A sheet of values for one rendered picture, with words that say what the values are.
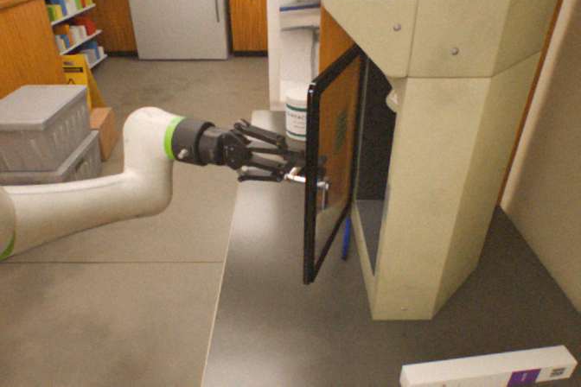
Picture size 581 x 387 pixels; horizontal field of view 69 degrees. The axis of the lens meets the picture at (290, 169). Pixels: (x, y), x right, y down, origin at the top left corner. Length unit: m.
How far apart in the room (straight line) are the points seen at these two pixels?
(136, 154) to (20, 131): 1.82
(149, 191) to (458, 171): 0.59
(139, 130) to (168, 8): 4.84
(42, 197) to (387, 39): 0.58
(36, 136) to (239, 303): 2.01
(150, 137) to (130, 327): 1.40
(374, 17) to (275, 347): 0.57
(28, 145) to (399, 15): 2.41
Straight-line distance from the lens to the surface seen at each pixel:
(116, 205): 0.87
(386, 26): 0.56
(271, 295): 0.89
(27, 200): 0.77
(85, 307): 2.33
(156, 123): 0.89
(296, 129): 1.43
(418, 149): 0.64
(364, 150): 0.95
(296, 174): 0.74
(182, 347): 2.03
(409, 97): 0.60
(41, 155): 2.76
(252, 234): 1.03
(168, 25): 5.74
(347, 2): 0.55
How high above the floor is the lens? 1.59
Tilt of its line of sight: 31 degrees down
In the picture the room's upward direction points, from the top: straight up
